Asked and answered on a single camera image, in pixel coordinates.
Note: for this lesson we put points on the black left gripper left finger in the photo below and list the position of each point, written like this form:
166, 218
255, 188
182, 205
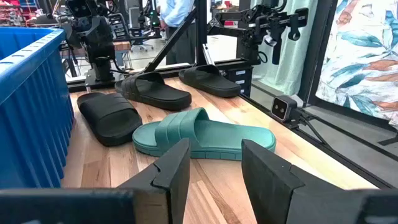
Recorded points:
174, 174

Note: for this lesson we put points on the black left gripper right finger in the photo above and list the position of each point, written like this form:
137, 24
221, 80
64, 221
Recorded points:
273, 193

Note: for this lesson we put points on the green rubber slide sandal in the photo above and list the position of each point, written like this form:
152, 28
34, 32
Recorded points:
217, 137

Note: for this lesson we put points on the black rubber slide sandal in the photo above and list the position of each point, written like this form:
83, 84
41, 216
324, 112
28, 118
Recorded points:
109, 119
211, 82
155, 93

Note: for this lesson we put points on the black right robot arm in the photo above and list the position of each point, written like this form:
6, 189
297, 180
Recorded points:
99, 43

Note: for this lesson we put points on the black background robot arm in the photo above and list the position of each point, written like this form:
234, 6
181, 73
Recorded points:
255, 21

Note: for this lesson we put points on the blue plastic bin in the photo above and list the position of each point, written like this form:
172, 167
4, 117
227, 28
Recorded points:
31, 124

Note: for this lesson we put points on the black control box with labels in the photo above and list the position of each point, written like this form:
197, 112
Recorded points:
241, 79

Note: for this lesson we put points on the pale green curtain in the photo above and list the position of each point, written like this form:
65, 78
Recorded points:
292, 71

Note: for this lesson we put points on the black office chair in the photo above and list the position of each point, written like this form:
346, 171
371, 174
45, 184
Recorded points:
141, 40

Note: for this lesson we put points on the wooden stool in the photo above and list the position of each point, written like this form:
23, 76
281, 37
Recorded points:
122, 46

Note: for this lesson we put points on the floral print curtain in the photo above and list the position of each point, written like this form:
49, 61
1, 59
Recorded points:
357, 62

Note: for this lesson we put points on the person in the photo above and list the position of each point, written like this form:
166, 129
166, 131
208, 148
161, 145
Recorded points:
177, 12

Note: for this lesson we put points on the red storage shelves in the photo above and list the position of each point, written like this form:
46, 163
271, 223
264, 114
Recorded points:
12, 12

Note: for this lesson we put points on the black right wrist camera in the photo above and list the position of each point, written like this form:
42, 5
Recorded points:
79, 7

